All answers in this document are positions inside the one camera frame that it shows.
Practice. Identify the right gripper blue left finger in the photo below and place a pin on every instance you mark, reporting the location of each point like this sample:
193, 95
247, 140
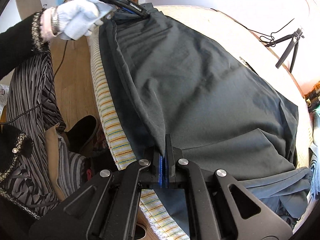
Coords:
159, 171

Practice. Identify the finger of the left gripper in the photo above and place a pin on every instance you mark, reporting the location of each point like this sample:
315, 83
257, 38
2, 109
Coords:
131, 3
136, 11

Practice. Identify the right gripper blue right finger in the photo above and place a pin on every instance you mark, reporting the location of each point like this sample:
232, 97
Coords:
172, 155

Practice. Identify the dark grey pants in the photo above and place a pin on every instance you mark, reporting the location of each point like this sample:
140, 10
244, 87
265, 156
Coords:
165, 78

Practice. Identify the left forearm black sleeve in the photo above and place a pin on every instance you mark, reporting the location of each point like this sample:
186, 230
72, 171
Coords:
24, 40

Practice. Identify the left hand white glove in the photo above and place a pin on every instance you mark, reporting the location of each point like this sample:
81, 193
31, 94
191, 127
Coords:
77, 18

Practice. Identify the striped yellow towel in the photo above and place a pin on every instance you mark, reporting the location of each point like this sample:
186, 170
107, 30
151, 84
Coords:
153, 210

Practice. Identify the striped grey skirt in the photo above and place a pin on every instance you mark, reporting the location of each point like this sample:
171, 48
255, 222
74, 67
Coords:
38, 171

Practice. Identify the black tripod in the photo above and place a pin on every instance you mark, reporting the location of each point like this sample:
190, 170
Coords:
293, 46

